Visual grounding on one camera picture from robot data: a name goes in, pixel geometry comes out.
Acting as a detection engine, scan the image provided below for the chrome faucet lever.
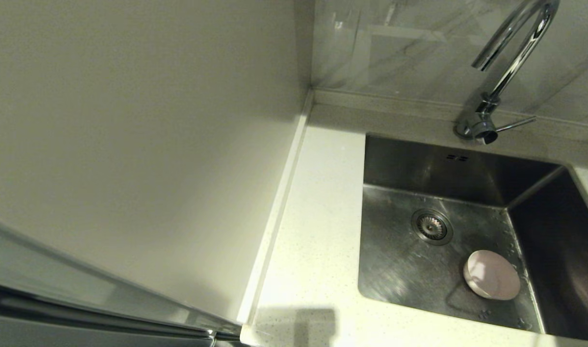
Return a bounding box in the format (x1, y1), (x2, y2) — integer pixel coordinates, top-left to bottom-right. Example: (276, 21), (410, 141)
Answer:
(472, 116), (537, 145)

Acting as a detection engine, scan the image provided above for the pale pink bowl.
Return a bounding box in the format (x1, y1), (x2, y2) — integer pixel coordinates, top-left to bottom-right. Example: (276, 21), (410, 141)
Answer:
(463, 250), (521, 301)

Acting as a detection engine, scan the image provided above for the stainless steel sink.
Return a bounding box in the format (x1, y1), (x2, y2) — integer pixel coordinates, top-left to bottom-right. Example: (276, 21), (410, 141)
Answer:
(357, 134), (588, 343)

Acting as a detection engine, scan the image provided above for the round metal drain strainer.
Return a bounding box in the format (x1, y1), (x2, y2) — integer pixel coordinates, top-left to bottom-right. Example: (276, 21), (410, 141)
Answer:
(411, 208), (454, 246)

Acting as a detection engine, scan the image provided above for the chrome gooseneck faucet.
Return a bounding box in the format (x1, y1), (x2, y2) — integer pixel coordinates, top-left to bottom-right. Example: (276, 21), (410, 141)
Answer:
(454, 0), (561, 145)

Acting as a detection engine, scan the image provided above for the stainless steel appliance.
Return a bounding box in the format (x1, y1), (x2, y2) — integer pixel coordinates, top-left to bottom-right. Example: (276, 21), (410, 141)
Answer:
(0, 214), (242, 347)

